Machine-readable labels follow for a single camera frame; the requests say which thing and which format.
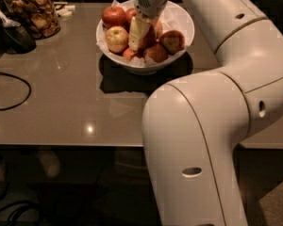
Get white shoe under table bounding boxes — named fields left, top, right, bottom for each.
left=37, top=150, right=60, bottom=178

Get black round appliance with spoon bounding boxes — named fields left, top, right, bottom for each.
left=0, top=9, right=36, bottom=54

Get yellow green apple left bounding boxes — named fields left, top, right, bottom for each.
left=105, top=26, right=128, bottom=54

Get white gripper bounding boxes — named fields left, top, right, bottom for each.
left=128, top=0, right=168, bottom=51

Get white bowl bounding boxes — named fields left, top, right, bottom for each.
left=96, top=1, right=195, bottom=75

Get black cables on floor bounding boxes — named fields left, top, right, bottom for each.
left=0, top=200, right=44, bottom=226

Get glass jar of dried chips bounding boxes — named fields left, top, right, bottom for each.
left=4, top=0, right=60, bottom=40

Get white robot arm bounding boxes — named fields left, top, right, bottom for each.
left=134, top=0, right=283, bottom=226

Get dark red apple back left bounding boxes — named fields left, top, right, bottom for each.
left=102, top=6, right=126, bottom=28

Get red apple front left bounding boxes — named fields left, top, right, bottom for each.
left=122, top=47, right=142, bottom=61

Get red apple back middle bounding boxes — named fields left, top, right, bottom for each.
left=125, top=8, right=138, bottom=25

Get pale red apple back right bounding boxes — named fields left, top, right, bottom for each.
left=155, top=21, right=163, bottom=39

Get black cable on table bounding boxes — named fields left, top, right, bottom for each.
left=0, top=71, right=33, bottom=112

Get large red apple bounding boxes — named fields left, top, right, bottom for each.
left=139, top=25, right=156, bottom=49

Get red apple front right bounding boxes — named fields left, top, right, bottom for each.
left=143, top=43, right=168, bottom=63

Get small white items behind jar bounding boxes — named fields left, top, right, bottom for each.
left=55, top=4, right=75, bottom=17

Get yellow red apple right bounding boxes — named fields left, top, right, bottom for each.
left=159, top=30, right=185, bottom=55

